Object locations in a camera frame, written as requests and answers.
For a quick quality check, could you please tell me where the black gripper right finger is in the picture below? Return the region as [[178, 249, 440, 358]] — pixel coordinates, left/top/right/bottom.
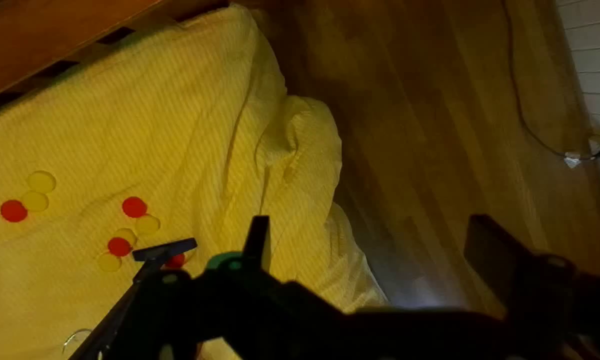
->
[[463, 212, 550, 316]]

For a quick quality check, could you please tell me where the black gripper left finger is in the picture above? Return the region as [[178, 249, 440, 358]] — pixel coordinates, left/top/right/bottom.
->
[[241, 215, 272, 276]]

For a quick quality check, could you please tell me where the dark blue connect four game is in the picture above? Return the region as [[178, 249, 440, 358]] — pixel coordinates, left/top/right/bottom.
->
[[69, 237, 200, 360]]

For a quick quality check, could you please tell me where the green round knob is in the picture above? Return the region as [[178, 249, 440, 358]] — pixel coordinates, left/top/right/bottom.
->
[[204, 249, 251, 273]]

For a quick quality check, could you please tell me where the white plug adapter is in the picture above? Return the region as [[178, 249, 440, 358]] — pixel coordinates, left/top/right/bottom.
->
[[561, 150, 587, 171]]

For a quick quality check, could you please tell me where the yellow striped bed sheet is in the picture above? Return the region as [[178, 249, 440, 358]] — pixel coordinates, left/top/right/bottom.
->
[[0, 4, 391, 360]]

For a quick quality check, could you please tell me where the thin black floor cable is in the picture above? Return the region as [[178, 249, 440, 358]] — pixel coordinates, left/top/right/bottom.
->
[[499, 0, 600, 162]]

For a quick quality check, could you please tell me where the wooden bunk bed frame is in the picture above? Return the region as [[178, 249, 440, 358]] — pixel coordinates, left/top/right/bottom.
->
[[0, 0, 233, 120]]

